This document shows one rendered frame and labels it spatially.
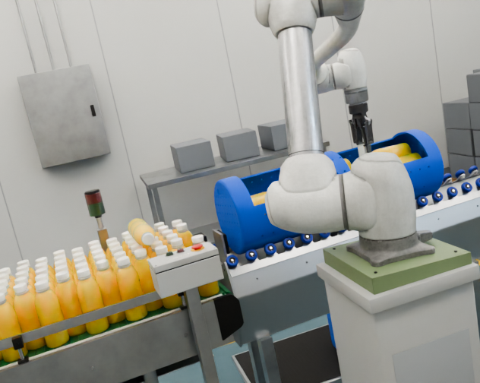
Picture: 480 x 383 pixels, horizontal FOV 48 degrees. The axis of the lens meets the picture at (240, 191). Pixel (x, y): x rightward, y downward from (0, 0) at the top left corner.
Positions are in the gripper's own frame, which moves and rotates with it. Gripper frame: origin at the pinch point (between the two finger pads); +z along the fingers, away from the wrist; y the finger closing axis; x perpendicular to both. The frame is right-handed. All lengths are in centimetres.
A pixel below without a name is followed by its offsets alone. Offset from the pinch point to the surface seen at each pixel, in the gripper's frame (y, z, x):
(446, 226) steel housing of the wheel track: -14.7, 34.8, -23.0
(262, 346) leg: -10, 58, 62
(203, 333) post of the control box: -32, 35, 86
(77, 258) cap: -2, 9, 117
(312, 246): -12.0, 26.3, 35.6
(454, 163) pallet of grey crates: 255, 86, -262
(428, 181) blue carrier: -14.2, 14.4, -17.5
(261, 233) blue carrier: -14, 15, 55
